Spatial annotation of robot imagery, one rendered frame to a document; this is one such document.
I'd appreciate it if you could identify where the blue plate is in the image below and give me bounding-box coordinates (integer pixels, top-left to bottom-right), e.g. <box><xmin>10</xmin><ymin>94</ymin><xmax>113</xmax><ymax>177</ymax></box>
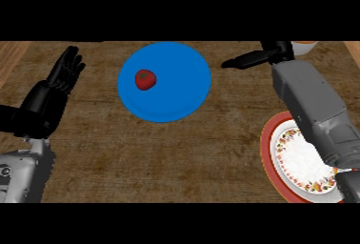
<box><xmin>116</xmin><ymin>41</ymin><xmax>212</xmax><ymax>124</ymax></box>

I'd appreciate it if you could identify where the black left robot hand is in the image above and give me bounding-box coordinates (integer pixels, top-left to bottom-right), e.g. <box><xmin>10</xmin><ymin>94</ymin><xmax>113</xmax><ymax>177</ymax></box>
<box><xmin>0</xmin><ymin>45</ymin><xmax>86</xmax><ymax>140</ymax></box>

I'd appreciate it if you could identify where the brown placemat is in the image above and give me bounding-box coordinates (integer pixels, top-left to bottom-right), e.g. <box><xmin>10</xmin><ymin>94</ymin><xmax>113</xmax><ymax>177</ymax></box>
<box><xmin>0</xmin><ymin>40</ymin><xmax>360</xmax><ymax>204</ymax></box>

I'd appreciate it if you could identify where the white floral red-rimmed plate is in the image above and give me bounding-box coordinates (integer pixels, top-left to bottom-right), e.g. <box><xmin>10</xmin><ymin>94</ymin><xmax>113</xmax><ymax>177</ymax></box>
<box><xmin>258</xmin><ymin>111</ymin><xmax>345</xmax><ymax>204</ymax></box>

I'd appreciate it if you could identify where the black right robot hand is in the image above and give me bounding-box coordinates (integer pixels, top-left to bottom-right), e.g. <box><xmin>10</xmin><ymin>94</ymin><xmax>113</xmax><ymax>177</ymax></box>
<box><xmin>219</xmin><ymin>40</ymin><xmax>296</xmax><ymax>71</ymax></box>

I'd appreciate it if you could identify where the white cup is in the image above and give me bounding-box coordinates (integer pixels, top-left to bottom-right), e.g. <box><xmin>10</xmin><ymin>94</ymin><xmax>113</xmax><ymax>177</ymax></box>
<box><xmin>289</xmin><ymin>40</ymin><xmax>320</xmax><ymax>57</ymax></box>

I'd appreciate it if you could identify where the red tomato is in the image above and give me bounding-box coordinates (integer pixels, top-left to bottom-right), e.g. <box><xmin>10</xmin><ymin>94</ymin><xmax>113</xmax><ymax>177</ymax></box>
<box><xmin>134</xmin><ymin>69</ymin><xmax>157</xmax><ymax>92</ymax></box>

